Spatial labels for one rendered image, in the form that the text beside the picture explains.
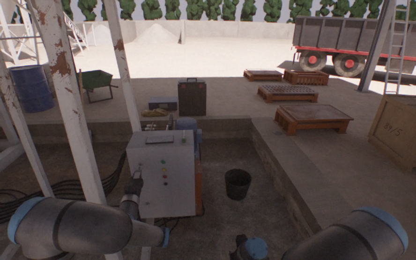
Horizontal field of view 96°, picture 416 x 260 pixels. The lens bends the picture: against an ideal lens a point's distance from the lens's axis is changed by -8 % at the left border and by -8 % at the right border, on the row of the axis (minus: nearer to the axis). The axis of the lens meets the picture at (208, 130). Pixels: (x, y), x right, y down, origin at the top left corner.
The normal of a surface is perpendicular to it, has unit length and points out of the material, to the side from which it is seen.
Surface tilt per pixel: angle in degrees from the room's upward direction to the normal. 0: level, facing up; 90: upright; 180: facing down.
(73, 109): 81
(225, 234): 0
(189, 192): 90
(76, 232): 53
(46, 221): 34
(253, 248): 19
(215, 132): 90
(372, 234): 15
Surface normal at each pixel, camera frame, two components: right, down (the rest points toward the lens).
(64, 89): 0.10, 0.30
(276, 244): 0.01, -0.89
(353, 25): -0.47, 0.40
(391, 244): 0.31, -0.33
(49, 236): -0.06, 0.01
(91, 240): 0.54, 0.04
